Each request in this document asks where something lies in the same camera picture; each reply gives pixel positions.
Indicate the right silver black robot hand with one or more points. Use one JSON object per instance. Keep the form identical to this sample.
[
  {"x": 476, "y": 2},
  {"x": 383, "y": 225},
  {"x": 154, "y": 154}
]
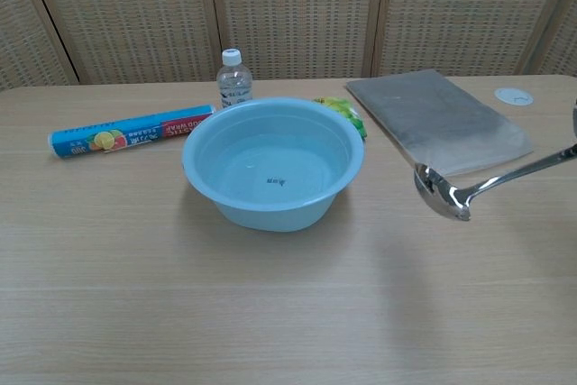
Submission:
[{"x": 575, "y": 119}]

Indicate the stainless steel ladle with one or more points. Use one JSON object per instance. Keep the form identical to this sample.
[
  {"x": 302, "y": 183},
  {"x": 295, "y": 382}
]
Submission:
[{"x": 444, "y": 198}]

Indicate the light blue plastic basin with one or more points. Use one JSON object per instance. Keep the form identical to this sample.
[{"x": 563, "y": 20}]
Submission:
[{"x": 270, "y": 164}]

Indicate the clear water bottle white cap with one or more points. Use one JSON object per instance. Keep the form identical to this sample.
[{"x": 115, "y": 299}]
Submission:
[{"x": 233, "y": 83}]

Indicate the grey cloth in plastic bag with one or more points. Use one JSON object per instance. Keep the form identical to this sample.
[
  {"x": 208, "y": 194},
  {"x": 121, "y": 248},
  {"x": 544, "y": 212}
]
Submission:
[{"x": 442, "y": 123}]

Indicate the yellow green snack packet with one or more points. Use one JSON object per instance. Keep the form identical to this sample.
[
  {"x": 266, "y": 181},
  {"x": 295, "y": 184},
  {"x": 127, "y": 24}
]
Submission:
[{"x": 342, "y": 107}]

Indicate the woven wicker folding screen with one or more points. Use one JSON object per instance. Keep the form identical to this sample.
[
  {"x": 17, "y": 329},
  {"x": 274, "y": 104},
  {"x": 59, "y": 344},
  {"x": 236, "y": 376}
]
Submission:
[{"x": 288, "y": 15}]

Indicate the blue plastic wrap roll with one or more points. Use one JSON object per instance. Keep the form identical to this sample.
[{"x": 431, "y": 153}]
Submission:
[{"x": 130, "y": 132}]

